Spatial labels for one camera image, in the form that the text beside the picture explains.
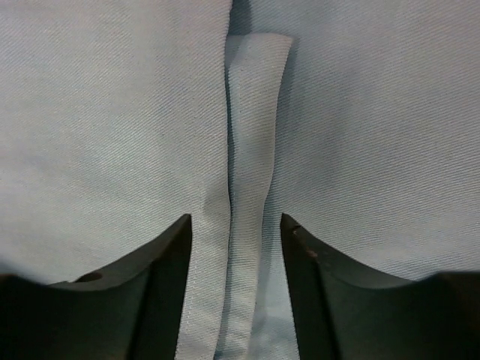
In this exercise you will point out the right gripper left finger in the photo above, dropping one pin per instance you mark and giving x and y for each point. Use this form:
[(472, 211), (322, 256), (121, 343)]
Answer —
[(129, 309)]

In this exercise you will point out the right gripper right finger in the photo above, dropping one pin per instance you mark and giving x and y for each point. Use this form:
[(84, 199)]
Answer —
[(344, 309)]

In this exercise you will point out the light blue trousers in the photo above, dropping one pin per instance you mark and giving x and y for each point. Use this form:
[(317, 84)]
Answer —
[(358, 119)]

